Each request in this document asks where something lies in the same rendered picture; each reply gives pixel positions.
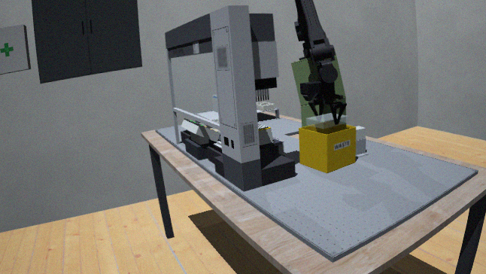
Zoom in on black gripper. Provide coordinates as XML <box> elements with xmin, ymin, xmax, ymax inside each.
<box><xmin>308</xmin><ymin>82</ymin><xmax>347</xmax><ymax>125</ymax></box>

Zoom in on yellow open-top bin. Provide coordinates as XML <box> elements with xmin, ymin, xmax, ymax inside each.
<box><xmin>299</xmin><ymin>124</ymin><xmax>356</xmax><ymax>173</ymax></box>

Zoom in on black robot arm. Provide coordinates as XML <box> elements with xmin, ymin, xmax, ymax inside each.
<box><xmin>294</xmin><ymin>0</ymin><xmax>338</xmax><ymax>101</ymax></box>

